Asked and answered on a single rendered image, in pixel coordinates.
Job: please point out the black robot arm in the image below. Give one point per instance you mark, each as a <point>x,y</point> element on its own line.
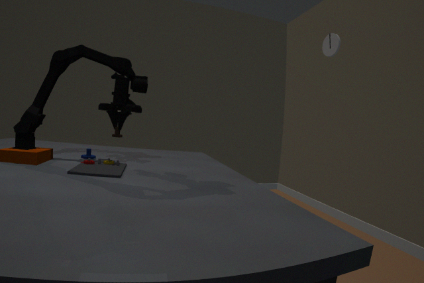
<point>61,59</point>

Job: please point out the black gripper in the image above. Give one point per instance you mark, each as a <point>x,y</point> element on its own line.
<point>120,98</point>

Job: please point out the brown gear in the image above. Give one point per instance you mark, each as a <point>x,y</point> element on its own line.
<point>117,133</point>

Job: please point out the blue gear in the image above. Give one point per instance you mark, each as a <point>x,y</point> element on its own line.
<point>88,155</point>

